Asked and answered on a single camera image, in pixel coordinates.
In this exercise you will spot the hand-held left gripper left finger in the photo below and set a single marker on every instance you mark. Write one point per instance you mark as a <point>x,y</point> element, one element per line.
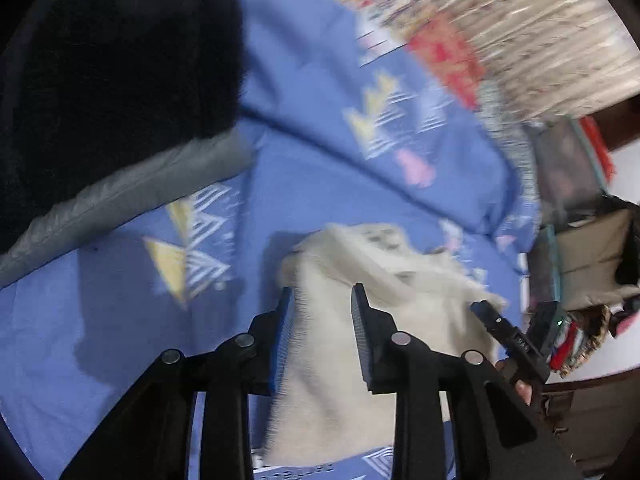
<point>284,340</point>

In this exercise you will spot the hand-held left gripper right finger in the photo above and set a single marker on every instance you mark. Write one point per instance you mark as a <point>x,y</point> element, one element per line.
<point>361,330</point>

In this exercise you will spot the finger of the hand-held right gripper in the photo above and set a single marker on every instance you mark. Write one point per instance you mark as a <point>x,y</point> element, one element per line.
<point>492,322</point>

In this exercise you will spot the cream white cloth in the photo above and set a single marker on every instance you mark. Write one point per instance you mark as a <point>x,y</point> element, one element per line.
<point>325,320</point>

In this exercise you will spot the pile of colourful clothes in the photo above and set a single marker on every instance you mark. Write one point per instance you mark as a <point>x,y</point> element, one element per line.
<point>575,345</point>

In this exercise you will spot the person's right hand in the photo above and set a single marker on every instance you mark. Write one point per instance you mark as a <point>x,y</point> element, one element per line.
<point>517,385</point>

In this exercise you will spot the brown wooden furniture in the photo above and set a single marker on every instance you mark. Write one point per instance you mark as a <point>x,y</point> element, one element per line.
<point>590,420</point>

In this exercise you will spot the beige cushion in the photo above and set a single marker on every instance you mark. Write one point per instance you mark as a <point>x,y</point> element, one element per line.
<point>590,260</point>

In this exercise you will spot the black garment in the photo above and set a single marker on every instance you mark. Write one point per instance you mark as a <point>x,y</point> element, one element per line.
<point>627,270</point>

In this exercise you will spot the blue printed bedsheet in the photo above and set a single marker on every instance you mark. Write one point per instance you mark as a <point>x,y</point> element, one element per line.
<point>310,170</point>

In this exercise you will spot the grey patterned cloth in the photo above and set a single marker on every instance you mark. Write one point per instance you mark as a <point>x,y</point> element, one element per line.
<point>510,150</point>

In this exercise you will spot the grey padded cloth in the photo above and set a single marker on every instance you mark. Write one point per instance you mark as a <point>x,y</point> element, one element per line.
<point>125,185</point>

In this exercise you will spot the beige patterned curtain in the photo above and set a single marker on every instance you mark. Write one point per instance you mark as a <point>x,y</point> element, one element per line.
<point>525,20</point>

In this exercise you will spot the black fluffy cloth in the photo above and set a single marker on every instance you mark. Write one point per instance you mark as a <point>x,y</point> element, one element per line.
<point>125,60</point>

